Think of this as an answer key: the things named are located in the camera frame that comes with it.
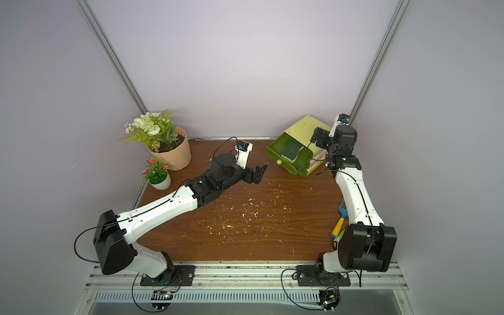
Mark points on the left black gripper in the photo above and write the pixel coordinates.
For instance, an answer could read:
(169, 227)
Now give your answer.
(247, 177)

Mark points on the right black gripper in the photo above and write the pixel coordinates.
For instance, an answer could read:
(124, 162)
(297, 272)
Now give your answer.
(323, 136)

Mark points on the green drawer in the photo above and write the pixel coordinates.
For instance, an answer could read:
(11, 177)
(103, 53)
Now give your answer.
(306, 171)
(304, 159)

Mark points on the yellow green sponge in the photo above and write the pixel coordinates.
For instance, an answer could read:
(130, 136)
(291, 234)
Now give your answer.
(291, 151)

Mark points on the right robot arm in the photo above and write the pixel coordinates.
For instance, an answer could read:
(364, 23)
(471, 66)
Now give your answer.
(367, 243)

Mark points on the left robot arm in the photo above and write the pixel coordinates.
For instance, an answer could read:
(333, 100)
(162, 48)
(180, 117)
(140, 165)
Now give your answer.
(116, 236)

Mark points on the blue garden rake tool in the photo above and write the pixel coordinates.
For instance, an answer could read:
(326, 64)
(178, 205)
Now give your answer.
(344, 214)

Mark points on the small white flower pot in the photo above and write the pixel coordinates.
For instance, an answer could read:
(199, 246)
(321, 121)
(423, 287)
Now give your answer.
(161, 183)

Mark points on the pink flowers small plant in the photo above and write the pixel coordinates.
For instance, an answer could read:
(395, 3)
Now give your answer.
(155, 172)

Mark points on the white flowers green plant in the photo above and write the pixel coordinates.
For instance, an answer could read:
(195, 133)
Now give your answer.
(155, 130)

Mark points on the right electronics board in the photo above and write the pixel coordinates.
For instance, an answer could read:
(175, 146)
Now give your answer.
(330, 299)

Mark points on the electronics board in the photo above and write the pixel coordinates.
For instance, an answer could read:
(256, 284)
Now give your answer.
(161, 300)
(330, 299)

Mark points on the left electronics board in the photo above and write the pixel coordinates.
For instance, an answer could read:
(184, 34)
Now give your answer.
(161, 300)

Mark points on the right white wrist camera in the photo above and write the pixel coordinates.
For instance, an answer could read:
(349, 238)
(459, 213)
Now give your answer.
(342, 119)

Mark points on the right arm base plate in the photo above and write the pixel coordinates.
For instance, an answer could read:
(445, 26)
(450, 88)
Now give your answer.
(310, 276)

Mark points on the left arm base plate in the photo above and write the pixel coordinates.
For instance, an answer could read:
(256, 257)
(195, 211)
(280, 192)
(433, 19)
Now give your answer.
(174, 275)

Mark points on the aluminium front rail frame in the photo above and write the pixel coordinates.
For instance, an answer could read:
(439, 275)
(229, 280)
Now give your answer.
(252, 282)

